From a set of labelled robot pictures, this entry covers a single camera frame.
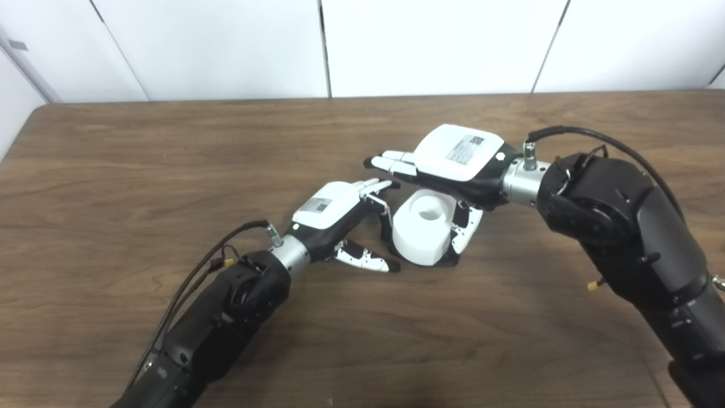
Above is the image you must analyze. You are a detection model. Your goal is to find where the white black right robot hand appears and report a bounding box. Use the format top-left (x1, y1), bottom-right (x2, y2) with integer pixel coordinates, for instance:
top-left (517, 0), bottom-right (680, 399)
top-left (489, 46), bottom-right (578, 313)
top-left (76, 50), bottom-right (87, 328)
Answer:
top-left (364, 124), bottom-right (523, 256)

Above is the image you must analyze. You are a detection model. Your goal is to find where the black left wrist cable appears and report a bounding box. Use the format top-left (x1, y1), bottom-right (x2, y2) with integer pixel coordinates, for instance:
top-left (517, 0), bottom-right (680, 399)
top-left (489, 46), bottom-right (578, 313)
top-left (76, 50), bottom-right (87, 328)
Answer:
top-left (127, 220), bottom-right (284, 389)

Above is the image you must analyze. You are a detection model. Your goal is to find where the black flanged holder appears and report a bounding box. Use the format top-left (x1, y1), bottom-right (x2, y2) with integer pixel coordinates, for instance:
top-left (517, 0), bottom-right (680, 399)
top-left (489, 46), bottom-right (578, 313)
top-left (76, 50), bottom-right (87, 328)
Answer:
top-left (387, 241), bottom-right (461, 269)

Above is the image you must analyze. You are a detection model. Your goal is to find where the round white piece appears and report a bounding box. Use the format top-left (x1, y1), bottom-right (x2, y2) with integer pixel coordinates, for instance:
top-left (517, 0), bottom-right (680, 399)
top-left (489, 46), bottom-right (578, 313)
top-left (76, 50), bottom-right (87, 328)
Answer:
top-left (392, 189), bottom-right (460, 265)

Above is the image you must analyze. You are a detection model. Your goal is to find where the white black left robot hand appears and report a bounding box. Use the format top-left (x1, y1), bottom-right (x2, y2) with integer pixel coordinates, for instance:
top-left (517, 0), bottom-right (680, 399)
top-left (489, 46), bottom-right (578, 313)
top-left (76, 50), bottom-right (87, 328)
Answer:
top-left (285, 178), bottom-right (402, 274)

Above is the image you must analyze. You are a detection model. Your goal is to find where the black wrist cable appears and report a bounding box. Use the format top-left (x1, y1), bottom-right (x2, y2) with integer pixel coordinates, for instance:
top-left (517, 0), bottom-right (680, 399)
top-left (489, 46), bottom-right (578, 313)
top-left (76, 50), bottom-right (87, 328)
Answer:
top-left (527, 126), bottom-right (686, 219)
top-left (127, 220), bottom-right (284, 389)

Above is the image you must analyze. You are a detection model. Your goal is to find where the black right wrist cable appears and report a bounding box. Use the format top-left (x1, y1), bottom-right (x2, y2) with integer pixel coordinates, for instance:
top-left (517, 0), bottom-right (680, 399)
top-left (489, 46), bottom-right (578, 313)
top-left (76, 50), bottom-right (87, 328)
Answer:
top-left (527, 126), bottom-right (686, 219)

